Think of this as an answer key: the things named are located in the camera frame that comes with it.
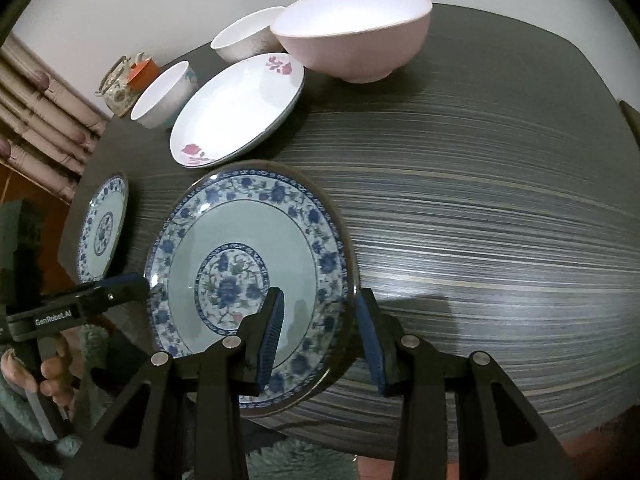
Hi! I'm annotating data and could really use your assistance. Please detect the person's green fleece clothing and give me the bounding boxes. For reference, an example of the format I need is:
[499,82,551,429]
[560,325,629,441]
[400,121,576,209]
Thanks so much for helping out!
[245,435,361,480]

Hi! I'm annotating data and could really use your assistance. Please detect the beige patterned curtain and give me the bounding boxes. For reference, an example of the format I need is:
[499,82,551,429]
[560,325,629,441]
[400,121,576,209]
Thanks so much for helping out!
[0,35,108,206]

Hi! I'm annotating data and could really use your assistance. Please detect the large blue floral plate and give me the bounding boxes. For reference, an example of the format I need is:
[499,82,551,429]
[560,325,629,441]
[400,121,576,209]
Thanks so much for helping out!
[144,161,358,417]

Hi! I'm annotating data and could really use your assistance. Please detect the small blue floral plate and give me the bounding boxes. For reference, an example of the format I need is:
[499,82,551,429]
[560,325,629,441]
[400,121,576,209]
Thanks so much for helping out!
[75,174,130,283]

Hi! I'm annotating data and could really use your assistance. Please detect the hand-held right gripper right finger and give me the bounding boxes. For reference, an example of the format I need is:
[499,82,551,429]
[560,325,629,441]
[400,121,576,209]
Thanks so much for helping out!
[354,287,583,480]

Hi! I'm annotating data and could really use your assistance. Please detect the person's left hand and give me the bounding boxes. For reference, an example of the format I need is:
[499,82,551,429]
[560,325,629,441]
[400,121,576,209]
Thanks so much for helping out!
[0,332,78,403]

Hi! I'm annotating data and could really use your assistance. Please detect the orange lidded tea cup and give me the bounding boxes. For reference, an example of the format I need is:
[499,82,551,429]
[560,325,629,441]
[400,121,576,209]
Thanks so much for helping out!
[127,52,160,92]

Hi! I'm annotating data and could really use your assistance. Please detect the white bowl with rabbit print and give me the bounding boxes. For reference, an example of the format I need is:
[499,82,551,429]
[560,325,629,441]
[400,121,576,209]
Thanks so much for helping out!
[210,6,287,63]

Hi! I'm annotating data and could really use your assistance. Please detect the floral ceramic teapot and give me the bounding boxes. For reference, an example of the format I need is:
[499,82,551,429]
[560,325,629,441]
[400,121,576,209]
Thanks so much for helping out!
[95,55,151,118]

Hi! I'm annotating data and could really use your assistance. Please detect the white plate with pink flowers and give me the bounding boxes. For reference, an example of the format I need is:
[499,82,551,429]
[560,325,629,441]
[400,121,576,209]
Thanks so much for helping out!
[170,52,306,168]

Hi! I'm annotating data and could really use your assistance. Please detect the small white floral bowl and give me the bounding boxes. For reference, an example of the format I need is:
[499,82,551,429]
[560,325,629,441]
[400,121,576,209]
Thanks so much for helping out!
[130,60,198,130]

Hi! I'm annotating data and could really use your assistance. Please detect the brown wooden door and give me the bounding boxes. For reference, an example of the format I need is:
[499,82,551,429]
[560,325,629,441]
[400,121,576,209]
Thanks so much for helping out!
[0,160,71,211]

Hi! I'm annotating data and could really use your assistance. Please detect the large pink bowl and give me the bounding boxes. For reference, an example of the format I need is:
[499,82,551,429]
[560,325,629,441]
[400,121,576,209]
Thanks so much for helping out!
[270,0,432,84]

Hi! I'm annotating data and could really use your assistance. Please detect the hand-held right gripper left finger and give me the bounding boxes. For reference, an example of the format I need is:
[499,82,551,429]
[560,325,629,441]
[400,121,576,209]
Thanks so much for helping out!
[60,287,286,480]

